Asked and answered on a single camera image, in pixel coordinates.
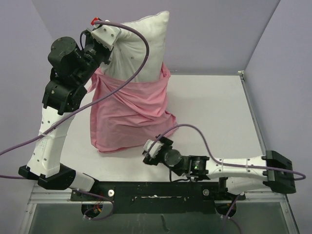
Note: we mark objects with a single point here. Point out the pink satin rose pillowcase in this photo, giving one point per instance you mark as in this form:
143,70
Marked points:
136,113

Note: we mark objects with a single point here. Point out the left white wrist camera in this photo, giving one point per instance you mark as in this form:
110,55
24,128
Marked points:
105,34

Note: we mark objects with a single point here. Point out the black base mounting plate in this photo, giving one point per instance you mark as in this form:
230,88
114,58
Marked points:
163,197

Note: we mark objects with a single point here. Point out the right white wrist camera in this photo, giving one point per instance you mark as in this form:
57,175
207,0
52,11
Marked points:
151,148

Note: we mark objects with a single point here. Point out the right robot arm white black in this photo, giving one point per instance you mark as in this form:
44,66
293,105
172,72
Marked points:
271,170

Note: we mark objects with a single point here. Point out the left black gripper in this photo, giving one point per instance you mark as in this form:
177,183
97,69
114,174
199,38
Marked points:
89,39

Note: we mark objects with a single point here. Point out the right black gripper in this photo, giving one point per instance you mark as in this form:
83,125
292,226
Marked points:
167,144

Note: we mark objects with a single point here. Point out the pink pillow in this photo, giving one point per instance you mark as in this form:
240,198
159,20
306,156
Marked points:
129,50

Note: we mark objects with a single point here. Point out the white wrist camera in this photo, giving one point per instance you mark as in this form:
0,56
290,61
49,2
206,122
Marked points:
105,34
151,148

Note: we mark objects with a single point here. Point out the aluminium frame rail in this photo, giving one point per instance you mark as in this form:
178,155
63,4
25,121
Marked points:
97,206

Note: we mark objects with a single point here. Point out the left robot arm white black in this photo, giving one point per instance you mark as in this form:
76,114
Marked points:
72,67

